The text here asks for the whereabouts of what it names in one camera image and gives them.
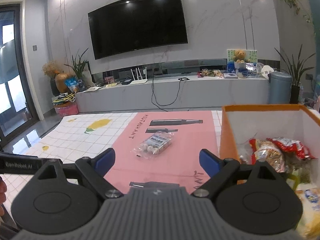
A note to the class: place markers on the tall plant in black pot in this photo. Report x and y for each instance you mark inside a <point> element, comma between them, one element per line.
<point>295,93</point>

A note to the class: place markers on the black wall television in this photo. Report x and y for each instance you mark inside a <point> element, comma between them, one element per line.
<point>137,25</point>

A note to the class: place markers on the wall socket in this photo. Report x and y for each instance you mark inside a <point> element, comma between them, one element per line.
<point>309,76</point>

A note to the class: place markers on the red snack packet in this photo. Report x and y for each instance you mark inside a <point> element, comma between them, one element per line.
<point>292,145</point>

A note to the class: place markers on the person's left hand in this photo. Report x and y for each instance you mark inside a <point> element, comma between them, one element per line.
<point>2,190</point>

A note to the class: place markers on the small pink picture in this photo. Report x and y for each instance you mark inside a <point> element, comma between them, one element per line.
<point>109,80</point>

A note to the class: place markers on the white round ornament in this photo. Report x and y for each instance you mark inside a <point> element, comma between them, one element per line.
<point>267,70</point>

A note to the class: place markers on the black flat device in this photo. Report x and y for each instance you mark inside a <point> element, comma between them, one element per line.
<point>126,81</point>

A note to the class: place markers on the white router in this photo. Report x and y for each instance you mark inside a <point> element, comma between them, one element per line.
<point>138,81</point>

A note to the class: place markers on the pink storage box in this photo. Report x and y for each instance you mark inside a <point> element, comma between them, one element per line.
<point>66,110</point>

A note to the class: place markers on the white papers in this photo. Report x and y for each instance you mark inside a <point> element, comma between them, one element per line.
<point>94,88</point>

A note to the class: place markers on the nut packet with red edge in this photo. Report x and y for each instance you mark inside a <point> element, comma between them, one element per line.
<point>270,157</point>

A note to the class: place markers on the gold vase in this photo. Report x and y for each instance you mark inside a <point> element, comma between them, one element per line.
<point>63,83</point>

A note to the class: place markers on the pink stool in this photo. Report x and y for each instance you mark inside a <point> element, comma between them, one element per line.
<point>312,103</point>

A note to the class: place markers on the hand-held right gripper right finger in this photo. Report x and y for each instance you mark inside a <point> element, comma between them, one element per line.
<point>208,164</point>

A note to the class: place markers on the yellow papers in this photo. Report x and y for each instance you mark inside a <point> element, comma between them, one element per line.
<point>111,85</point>

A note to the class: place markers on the teddy bear picture board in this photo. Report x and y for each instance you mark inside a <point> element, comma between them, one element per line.
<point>251,55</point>

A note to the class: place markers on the clear packet of white balls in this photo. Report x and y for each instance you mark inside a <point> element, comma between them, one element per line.
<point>155,145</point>

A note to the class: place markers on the grey blue trash can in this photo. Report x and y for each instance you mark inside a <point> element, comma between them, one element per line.
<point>280,88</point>

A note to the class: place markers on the pile of snacks on cabinet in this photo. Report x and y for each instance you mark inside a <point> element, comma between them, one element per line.
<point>211,73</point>

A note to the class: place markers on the glass sliding door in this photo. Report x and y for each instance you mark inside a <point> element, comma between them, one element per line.
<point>12,67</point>

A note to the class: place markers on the green snack packet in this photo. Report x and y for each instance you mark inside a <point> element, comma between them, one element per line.
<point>293,180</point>

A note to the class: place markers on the wall switch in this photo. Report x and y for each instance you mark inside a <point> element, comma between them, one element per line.
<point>34,47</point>

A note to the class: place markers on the dried yellow flowers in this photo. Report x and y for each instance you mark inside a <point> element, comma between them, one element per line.
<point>51,67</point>

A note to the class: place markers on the pink table mat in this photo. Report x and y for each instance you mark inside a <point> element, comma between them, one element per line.
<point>190,140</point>

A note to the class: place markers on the lemon print grid tablecloth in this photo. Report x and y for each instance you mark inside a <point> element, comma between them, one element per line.
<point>75,140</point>

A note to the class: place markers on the blue small box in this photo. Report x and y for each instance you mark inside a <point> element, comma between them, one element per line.
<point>231,68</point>

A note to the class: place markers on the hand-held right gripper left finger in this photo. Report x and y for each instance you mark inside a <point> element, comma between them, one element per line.
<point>105,162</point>

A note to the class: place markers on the pile of yellow black items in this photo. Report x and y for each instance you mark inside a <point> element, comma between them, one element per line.
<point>63,98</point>

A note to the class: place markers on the grey low television cabinet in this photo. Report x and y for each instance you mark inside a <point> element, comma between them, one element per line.
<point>125,97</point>

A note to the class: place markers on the blue water bottle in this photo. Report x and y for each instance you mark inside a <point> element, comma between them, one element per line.
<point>317,86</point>

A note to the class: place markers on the orange cardboard box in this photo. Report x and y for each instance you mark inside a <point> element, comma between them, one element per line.
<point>228,140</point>

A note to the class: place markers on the blue snack bag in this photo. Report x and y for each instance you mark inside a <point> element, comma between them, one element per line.
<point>72,85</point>

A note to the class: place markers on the green leafy plant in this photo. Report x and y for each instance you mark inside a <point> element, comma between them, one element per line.
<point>78,65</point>

